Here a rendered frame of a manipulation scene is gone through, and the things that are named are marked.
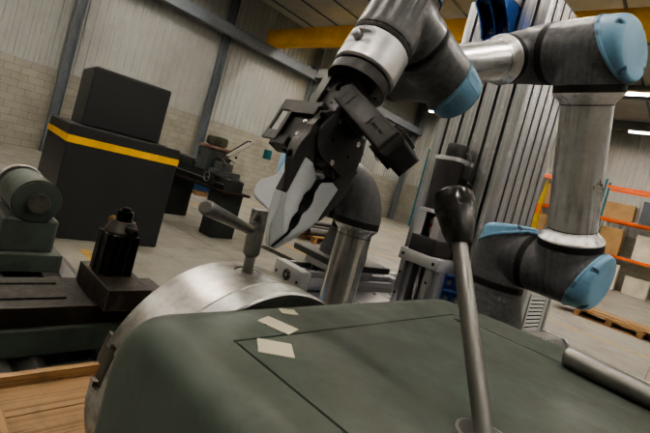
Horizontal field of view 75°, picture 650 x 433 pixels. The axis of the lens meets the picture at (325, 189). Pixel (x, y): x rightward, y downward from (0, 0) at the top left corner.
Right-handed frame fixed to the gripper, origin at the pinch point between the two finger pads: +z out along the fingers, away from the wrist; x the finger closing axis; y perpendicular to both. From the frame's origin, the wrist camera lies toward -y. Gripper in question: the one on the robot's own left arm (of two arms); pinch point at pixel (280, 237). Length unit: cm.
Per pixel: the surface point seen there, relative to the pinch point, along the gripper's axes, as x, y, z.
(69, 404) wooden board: -18, 43, 39
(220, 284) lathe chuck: -5.6, 11.0, 7.5
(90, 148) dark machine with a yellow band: -130, 472, -21
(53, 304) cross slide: -15, 67, 31
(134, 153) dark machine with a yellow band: -170, 466, -43
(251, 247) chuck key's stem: -7.7, 12.1, 1.8
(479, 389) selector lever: -0.9, -21.6, 3.4
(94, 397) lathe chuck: -1.9, 14.7, 24.5
